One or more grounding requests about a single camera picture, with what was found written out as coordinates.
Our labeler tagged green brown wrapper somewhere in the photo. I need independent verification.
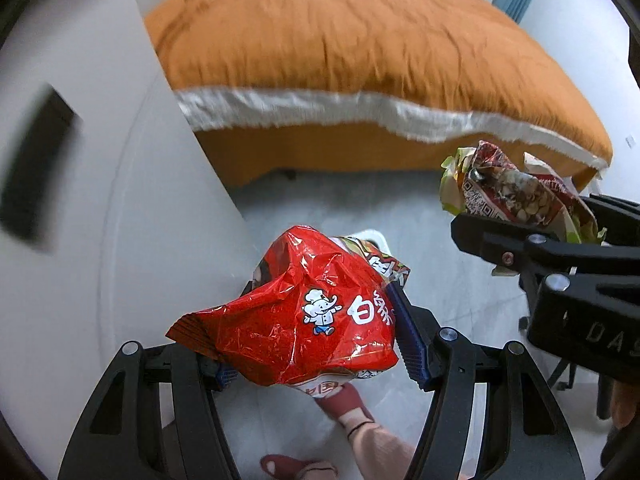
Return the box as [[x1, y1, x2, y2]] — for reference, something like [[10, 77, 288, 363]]
[[439, 140, 608, 247]]

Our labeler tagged large red snack bag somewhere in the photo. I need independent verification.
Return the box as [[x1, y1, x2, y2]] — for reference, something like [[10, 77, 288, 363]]
[[166, 225, 412, 400]]

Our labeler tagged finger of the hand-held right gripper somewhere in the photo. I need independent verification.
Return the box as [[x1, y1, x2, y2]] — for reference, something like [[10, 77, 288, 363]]
[[582, 192, 640, 250], [450, 212, 576, 281]]

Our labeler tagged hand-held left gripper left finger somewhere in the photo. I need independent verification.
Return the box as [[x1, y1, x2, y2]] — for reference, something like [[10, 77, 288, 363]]
[[60, 341, 241, 480]]

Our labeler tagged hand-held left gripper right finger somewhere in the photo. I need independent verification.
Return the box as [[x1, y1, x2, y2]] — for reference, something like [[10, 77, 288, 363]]
[[387, 280, 586, 480]]

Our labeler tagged orange blanket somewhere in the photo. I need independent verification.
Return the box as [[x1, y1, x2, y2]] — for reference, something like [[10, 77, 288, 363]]
[[142, 0, 615, 191]]

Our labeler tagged person's right hand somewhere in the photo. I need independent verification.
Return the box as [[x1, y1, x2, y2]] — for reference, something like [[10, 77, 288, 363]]
[[611, 382, 640, 429]]

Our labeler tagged red slipper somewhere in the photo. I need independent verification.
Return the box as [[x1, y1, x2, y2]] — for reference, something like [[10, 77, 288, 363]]
[[261, 454, 312, 479], [319, 382, 377, 427]]

